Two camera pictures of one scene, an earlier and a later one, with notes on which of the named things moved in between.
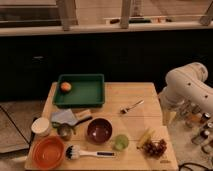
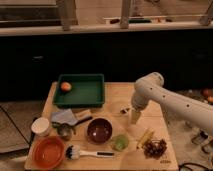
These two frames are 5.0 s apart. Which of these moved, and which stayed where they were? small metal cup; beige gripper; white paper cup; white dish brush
Moved: beige gripper
Stayed: small metal cup; white dish brush; white paper cup
